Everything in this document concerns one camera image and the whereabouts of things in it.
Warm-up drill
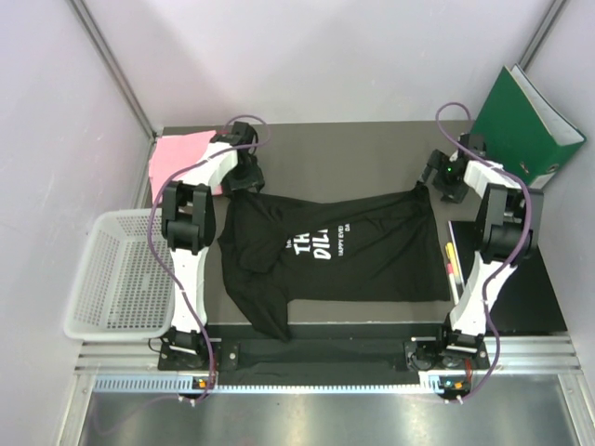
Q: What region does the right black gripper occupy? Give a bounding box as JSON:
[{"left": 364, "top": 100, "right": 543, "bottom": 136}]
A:
[{"left": 415, "top": 151, "right": 467, "bottom": 204}]

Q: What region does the black printed t shirt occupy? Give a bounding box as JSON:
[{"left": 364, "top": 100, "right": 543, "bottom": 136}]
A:
[{"left": 218, "top": 185, "right": 450, "bottom": 342}]

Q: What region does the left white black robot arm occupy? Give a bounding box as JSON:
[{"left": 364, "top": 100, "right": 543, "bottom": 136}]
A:
[{"left": 158, "top": 121, "right": 265, "bottom": 371}]

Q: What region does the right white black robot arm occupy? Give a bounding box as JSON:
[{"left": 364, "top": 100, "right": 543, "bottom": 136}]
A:
[{"left": 406, "top": 133, "right": 543, "bottom": 372}]

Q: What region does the yellow marker pen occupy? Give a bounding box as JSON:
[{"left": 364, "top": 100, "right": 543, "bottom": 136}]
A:
[{"left": 445, "top": 243, "right": 457, "bottom": 267}]

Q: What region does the folded pink t shirt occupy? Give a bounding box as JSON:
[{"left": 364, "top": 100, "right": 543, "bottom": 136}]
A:
[{"left": 148, "top": 130, "right": 216, "bottom": 203}]

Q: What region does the pink white marker pen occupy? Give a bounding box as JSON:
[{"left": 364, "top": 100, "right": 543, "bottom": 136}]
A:
[{"left": 447, "top": 263, "right": 460, "bottom": 305}]

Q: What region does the black notebook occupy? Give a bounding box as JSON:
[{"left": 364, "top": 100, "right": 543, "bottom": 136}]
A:
[{"left": 448, "top": 220, "right": 567, "bottom": 335}]

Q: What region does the white plastic basket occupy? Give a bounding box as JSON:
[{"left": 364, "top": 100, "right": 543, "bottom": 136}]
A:
[{"left": 63, "top": 208, "right": 175, "bottom": 342}]

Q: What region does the green ring binder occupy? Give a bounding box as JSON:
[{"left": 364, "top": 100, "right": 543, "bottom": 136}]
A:
[{"left": 471, "top": 65, "right": 587, "bottom": 190}]

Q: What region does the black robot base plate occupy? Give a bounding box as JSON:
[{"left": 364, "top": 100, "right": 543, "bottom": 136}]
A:
[{"left": 157, "top": 322, "right": 489, "bottom": 387}]

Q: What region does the perforated grey cable duct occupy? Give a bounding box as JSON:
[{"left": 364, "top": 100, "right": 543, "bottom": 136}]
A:
[{"left": 94, "top": 374, "right": 465, "bottom": 395}]

